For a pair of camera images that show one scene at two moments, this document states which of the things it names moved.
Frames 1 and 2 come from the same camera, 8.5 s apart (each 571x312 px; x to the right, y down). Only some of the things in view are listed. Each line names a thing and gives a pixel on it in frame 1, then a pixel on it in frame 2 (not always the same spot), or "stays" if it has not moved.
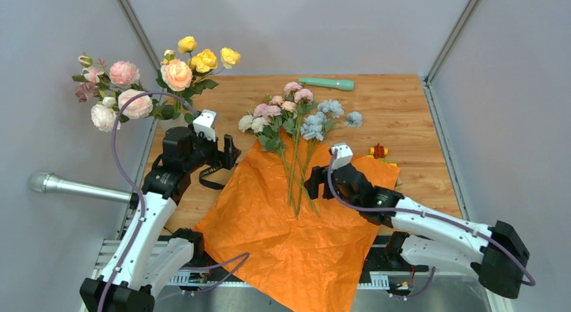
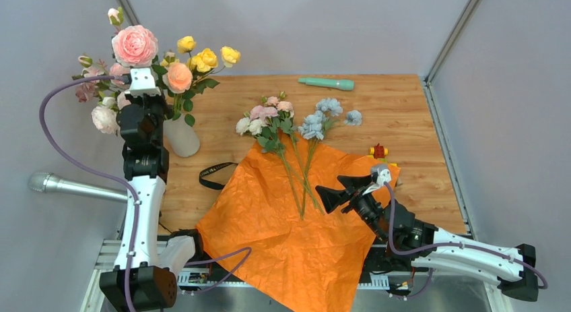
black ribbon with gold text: x=209 y=183 stays
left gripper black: x=226 y=158 to x=159 y=99
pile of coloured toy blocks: x=378 y=152 stays
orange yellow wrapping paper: x=310 y=253 stays
